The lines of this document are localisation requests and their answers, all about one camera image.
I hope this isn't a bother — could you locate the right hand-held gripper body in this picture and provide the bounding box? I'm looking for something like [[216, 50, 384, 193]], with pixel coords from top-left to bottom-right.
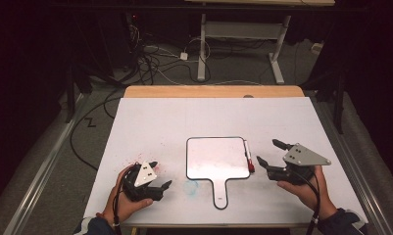
[[266, 142, 332, 187]]

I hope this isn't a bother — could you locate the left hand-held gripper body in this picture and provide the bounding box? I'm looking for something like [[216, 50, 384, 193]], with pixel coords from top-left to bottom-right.
[[122, 160, 165, 202]]

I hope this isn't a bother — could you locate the white marker pen red cap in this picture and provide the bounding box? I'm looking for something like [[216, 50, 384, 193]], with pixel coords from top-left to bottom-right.
[[243, 139, 256, 173]]

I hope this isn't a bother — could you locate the black-rimmed paddle whiteboard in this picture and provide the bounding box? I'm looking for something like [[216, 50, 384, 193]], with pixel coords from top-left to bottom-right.
[[185, 136, 253, 211]]

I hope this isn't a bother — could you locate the person's left hand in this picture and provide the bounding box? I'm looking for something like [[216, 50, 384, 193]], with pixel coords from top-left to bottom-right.
[[102, 164, 155, 226]]

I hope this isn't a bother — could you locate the person's right hand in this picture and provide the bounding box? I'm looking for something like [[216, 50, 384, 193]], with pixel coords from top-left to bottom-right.
[[276, 165, 337, 220]]

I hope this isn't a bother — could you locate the white table cover sheet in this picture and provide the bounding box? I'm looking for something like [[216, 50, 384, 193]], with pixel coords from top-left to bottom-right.
[[83, 96, 368, 227]]

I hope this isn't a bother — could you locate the black metal stand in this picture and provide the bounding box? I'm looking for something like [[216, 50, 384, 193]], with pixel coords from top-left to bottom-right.
[[65, 63, 76, 124]]

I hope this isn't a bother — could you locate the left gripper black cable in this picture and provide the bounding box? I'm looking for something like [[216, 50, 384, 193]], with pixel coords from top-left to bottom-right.
[[113, 164, 134, 235]]

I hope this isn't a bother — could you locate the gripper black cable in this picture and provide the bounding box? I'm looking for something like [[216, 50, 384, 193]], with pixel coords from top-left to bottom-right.
[[293, 170, 321, 235], [113, 164, 134, 235]]

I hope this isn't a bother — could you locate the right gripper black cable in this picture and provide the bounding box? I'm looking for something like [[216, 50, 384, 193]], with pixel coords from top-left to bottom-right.
[[293, 170, 321, 235]]

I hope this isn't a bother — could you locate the metal floor rail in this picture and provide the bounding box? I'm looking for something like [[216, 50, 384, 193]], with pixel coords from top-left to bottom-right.
[[315, 97, 393, 235], [2, 92, 89, 235]]

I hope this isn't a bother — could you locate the long black floor cable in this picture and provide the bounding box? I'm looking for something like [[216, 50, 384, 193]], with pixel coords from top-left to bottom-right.
[[69, 87, 126, 172]]

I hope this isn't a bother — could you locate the tangle of black cables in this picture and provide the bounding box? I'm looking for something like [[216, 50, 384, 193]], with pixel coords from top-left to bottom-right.
[[126, 19, 213, 86]]

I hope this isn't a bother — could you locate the white table frame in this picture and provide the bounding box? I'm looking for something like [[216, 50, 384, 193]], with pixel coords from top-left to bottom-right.
[[183, 0, 336, 85]]

